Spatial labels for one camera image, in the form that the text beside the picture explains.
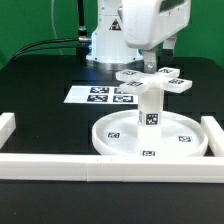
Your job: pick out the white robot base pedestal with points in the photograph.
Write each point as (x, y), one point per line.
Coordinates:
(108, 48)

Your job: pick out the white left fence bar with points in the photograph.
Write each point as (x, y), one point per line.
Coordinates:
(7, 127)

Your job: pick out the black vertical pole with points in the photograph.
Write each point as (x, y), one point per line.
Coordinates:
(82, 31)

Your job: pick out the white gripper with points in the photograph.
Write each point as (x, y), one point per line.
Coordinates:
(147, 23)

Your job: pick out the white front fence bar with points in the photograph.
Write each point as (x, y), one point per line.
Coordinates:
(111, 168)

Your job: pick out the white fence bar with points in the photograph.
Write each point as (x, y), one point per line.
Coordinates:
(111, 168)
(7, 127)
(215, 135)

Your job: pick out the white right fence bar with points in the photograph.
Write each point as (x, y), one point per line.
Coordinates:
(215, 135)

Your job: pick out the white round table top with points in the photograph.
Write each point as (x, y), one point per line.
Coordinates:
(180, 136)

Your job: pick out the fiducial marker sheet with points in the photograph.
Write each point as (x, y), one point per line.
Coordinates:
(99, 95)

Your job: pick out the white cross-shaped table base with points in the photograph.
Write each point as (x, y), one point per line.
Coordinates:
(136, 82)

